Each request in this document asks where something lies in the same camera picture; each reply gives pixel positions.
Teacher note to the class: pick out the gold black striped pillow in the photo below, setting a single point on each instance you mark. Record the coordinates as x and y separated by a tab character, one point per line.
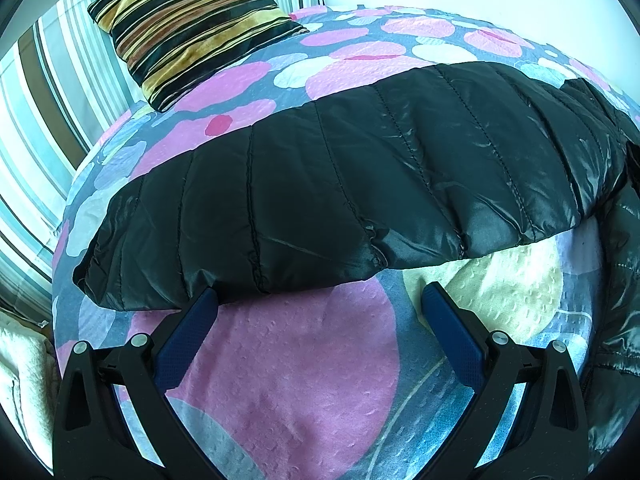
171	46

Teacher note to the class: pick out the black puffer jacket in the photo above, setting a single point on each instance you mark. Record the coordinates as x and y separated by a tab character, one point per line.
434	164

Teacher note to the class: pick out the striped headboard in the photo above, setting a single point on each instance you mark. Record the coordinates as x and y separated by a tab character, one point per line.
63	92

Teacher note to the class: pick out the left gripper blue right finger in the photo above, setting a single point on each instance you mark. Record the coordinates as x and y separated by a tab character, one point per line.
549	436

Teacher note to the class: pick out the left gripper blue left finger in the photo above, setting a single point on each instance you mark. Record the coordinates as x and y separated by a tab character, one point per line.
91	439

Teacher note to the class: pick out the white blanket beside bed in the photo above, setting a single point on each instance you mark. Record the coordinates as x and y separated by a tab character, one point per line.
29	386

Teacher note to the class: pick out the polka dot bed sheet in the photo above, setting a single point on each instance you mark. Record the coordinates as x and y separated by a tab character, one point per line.
344	381

